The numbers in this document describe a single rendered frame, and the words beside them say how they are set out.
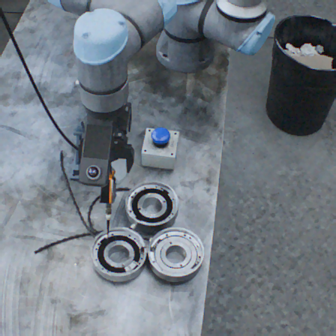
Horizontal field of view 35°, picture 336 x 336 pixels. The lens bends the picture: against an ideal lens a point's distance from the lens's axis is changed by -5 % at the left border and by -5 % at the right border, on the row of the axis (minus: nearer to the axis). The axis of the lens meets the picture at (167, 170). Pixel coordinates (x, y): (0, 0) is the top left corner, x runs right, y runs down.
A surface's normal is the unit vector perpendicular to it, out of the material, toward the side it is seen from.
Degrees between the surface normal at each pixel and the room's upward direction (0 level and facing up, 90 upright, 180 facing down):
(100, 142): 31
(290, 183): 0
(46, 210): 0
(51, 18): 0
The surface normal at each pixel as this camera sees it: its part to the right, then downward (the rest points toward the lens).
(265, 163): 0.04, -0.58
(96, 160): -0.03, -0.09
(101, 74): 0.06, 0.81
